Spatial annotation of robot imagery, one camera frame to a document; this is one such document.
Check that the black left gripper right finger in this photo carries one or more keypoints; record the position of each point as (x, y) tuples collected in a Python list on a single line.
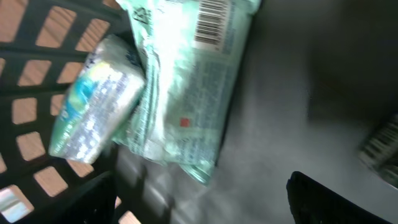
[(312, 203)]

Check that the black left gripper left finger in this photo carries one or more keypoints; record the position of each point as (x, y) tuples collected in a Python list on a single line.
[(91, 203)]

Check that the orange tissue pack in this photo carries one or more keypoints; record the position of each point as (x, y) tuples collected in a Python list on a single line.
[(379, 151)]

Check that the teal tissue pack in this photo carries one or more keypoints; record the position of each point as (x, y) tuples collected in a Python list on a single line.
[(98, 102)]

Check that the mint green wipes pack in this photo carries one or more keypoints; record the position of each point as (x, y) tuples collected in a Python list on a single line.
[(191, 52)]

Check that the grey plastic mesh basket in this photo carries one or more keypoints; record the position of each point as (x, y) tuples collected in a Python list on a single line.
[(317, 77)]

